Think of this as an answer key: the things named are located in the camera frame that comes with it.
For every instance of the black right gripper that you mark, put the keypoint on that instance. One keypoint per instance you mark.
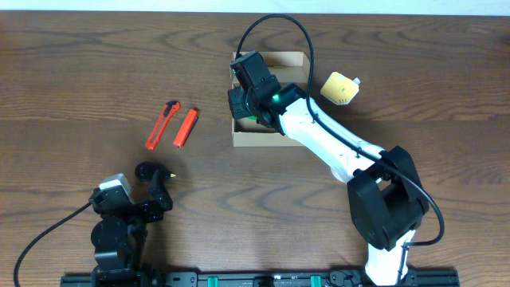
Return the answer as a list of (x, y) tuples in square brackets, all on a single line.
[(234, 95)]

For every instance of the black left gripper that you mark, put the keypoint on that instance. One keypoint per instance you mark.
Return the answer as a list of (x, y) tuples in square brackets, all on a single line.
[(161, 197)]

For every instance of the red blade case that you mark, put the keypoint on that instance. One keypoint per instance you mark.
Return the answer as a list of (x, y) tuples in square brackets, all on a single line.
[(186, 128)]

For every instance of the red black utility knife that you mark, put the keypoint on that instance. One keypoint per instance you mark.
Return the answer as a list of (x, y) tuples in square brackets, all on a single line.
[(169, 110)]

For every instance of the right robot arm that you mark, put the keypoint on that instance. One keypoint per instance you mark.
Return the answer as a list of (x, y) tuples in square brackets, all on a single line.
[(386, 204)]

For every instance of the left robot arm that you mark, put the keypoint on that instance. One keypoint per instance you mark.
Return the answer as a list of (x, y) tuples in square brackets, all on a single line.
[(120, 236)]

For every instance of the black teardrop-shaped object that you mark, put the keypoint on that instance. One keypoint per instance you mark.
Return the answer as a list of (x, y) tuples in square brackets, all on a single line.
[(145, 171)]

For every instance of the black mounting rail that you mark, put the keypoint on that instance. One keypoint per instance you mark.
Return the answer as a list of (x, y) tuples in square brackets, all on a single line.
[(341, 278)]

